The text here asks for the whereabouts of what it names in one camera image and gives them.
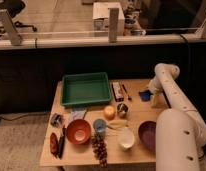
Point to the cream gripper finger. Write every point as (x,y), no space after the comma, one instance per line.
(155,100)

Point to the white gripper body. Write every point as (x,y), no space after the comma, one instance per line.
(155,86)

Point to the blue sponge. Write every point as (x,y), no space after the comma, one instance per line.
(145,95)

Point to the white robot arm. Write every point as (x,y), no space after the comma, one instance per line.
(180,130)

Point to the green plastic tray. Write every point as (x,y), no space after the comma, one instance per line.
(85,90)

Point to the purple bowl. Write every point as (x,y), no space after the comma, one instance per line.
(147,134)

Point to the black marker pen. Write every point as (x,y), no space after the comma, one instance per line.
(128,96)

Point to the small dark tin can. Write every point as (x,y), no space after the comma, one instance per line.
(122,110)

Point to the dark red box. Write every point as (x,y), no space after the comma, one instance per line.
(118,94)

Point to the wooden table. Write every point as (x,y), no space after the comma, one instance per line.
(139,112)

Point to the banana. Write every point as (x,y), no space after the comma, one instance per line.
(117,124)

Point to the orange fruit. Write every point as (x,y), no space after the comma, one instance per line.
(109,112)

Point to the white cup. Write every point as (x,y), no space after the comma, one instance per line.
(125,138)

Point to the blue cup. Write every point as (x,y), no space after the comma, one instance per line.
(99,126)

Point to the dark grape bunch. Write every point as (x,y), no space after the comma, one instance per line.
(99,149)

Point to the grey cloth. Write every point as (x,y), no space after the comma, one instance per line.
(77,113)

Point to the red bowl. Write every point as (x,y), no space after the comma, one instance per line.
(78,132)

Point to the red spoon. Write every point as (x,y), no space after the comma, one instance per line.
(53,144)

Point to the office chair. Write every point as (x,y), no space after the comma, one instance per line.
(15,7)

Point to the middle metal post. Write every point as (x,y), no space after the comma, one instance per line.
(113,24)

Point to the metal post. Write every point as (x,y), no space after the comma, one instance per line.
(113,24)
(10,28)

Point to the black handled utensil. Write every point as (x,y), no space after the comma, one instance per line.
(61,143)

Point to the left metal post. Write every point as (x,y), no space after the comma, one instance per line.
(10,28)

